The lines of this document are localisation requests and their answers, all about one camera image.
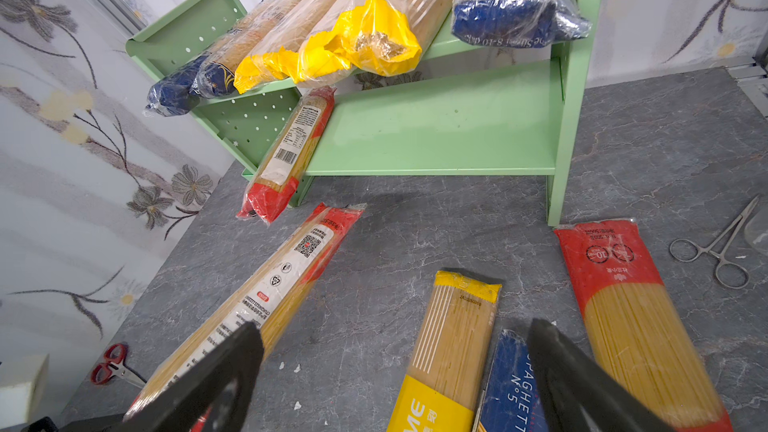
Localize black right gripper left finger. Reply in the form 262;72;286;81
115;322;265;431

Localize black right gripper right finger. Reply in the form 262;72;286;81
527;318;672;431

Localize blue Barilla spaghetti box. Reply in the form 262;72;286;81
473;329;549;432

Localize red spaghetti bag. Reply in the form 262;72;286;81
123;203;366;422
555;219;733;431

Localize yellow striped spaghetti bag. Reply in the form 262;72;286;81
387;271;502;431

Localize red spaghetti bag under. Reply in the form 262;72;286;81
236;86;336;224

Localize blue clear spaghetti bag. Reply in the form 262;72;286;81
144;0;277;117

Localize clear blue-end spaghetti bag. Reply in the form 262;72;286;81
451;0;592;49

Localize blue brown spaghetti bag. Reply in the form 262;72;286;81
194;0;302;99

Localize green wooden two-tier shelf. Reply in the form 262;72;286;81
125;0;601;226

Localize steel surgical forceps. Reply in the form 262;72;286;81
668;195;760;290

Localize red handled scissors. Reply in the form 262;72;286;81
90;343;146;389

